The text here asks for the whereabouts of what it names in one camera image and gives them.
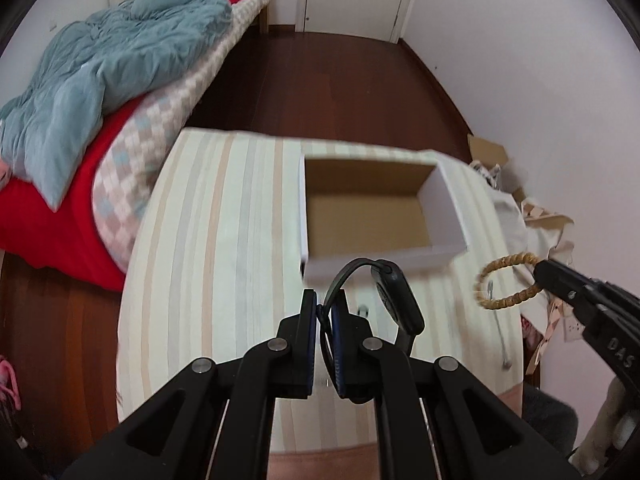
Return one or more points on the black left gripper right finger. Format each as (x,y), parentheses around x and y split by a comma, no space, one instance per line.
(435,420)

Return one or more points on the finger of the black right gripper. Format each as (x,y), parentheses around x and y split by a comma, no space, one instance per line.
(565,283)

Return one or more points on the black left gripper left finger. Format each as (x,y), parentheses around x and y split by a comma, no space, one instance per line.
(212,420)

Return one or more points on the silver hair pin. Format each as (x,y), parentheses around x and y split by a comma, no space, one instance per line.
(506,361)

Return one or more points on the brown cardboard box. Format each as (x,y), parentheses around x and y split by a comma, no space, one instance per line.
(488,153)

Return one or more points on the open white cardboard box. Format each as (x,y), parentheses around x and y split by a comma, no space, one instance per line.
(377,208)

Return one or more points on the red bed sheet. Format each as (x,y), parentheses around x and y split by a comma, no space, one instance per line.
(65,239)

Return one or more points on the checkered pastel mattress cover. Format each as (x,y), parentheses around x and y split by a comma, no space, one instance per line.
(127,173)

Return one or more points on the teal quilted blanket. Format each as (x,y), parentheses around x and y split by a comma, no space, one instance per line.
(89,69)

